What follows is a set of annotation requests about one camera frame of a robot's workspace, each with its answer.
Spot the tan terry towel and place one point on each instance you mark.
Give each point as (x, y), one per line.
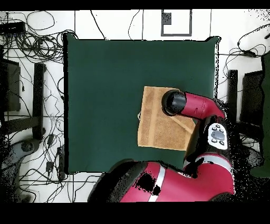
(160, 131)

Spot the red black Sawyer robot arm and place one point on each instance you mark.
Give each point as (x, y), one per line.
(189, 186)

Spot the black flat panel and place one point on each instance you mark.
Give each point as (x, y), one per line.
(252, 97)
(12, 88)

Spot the dark green table cloth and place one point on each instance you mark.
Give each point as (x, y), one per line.
(95, 63)

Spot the black power strip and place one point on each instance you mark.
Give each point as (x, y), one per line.
(61, 162)
(12, 27)

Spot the small grey square plate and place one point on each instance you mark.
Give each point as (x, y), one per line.
(167, 18)

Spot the black power adapter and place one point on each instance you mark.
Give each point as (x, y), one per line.
(49, 166)
(250, 53)

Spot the green cloth cover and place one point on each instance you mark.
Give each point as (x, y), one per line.
(266, 105)

